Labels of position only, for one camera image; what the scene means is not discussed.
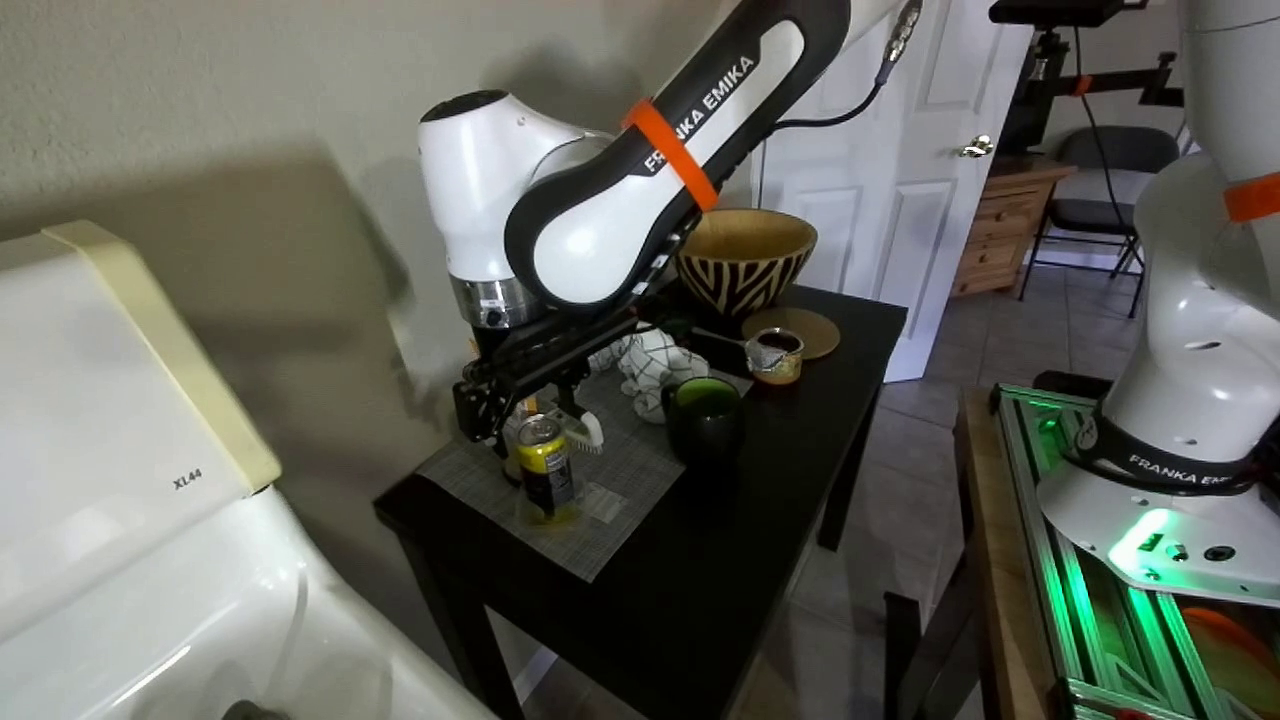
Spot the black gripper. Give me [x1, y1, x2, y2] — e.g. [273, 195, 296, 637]
[446, 349, 608, 487]

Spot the yellow drink can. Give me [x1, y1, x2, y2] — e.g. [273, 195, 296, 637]
[508, 393, 586, 525]

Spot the large wooden zebra-pattern bowl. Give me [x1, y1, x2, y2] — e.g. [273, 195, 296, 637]
[669, 204, 823, 330]

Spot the grey table mat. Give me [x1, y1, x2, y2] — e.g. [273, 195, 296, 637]
[414, 362, 692, 585]

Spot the crumpled white cloth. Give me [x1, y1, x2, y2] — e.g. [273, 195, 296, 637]
[584, 324, 716, 429]

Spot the dark green mug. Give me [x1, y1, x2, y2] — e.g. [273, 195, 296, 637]
[660, 369, 750, 471]

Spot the black side table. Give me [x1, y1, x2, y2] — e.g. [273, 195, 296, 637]
[366, 282, 912, 720]

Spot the small cream cup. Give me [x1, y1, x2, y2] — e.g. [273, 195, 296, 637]
[744, 324, 806, 393]

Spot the round wooden plate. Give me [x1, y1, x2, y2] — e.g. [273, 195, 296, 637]
[740, 305, 842, 363]

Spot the white gas stove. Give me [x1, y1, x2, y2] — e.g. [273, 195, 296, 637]
[0, 215, 499, 720]

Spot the white panel door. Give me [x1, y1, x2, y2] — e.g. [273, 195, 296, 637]
[750, 0, 1038, 389]

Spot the wooden dresser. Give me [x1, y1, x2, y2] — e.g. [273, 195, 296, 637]
[949, 156, 1077, 305]

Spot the black chair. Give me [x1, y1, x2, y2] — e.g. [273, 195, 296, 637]
[1017, 125, 1187, 324]

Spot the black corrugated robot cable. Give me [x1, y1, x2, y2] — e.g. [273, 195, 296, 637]
[767, 0, 927, 134]

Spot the black camera stand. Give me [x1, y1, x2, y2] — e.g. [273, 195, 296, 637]
[985, 0, 1190, 169]

